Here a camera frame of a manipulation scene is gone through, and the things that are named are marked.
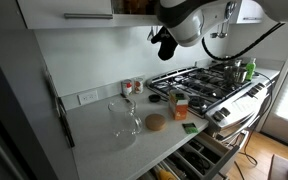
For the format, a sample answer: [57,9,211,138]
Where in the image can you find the clear glass mug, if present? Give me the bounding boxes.
[107,97,144,151]

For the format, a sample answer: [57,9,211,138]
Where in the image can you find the yellow smiley face spatula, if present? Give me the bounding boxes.
[153,167,179,180]

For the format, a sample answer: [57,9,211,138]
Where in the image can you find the small glass jar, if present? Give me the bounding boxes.
[132,76,145,95]

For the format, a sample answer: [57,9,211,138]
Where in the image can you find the small black round lid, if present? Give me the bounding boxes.
[147,93,162,104]

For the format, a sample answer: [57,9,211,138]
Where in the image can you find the red labelled tin can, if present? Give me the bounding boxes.
[120,78,134,99]

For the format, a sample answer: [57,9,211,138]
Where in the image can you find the round wooden coaster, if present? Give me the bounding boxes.
[144,113,168,132]

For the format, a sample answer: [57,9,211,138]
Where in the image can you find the orange carton box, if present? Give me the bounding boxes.
[168,88,190,121]

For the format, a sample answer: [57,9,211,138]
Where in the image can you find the black oven mitt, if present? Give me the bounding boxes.
[150,25,179,62]

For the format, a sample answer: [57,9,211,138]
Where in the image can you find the green paper packet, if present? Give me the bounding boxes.
[181,121,200,135]

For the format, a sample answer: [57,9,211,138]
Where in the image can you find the stainless steel gas stove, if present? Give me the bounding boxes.
[145,59,276,145]

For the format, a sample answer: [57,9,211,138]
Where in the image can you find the large steel pot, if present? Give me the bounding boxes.
[222,65,249,85]

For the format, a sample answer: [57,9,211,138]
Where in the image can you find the small steel pot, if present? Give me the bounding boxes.
[223,54,244,68]

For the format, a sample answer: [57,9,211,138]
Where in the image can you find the hanging steel measuring cup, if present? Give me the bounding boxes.
[209,1,237,40]

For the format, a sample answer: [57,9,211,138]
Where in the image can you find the green plastic bottle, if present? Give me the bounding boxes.
[245,57,258,82]

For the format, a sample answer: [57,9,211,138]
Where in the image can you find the small white cabinet door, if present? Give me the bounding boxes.
[235,0,265,25]

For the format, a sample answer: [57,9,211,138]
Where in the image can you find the wooden robot stand board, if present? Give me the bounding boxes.
[267,153,288,180]

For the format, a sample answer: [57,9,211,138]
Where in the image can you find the white wall power outlet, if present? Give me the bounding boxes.
[76,88,100,106]

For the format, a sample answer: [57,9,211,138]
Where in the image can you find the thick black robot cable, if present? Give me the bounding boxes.
[200,22,286,62]

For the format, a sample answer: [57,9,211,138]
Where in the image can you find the riveted black handled knife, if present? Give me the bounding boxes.
[44,68,76,149]

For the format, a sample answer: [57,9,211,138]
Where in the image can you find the black handled scissors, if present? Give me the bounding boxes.
[183,150,212,175]

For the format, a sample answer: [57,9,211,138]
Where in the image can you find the thin black power cable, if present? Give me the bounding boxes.
[233,71,276,180]

